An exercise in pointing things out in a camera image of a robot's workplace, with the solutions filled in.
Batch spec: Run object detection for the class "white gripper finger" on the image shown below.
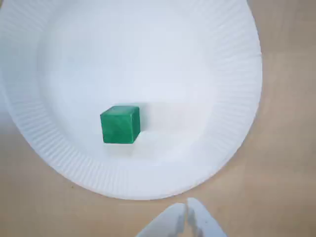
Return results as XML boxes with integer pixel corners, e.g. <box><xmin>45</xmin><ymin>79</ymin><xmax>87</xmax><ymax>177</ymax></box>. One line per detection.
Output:
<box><xmin>187</xmin><ymin>197</ymin><xmax>227</xmax><ymax>237</ymax></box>
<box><xmin>135</xmin><ymin>202</ymin><xmax>186</xmax><ymax>237</ymax></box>

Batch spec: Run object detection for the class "green cube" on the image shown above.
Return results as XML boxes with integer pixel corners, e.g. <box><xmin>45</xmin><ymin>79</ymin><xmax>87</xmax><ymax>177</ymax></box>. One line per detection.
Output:
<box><xmin>100</xmin><ymin>105</ymin><xmax>141</xmax><ymax>144</ymax></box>

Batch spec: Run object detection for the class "white paper plate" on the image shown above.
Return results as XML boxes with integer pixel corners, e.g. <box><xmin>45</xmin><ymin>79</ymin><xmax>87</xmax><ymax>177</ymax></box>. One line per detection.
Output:
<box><xmin>0</xmin><ymin>0</ymin><xmax>263</xmax><ymax>200</ymax></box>

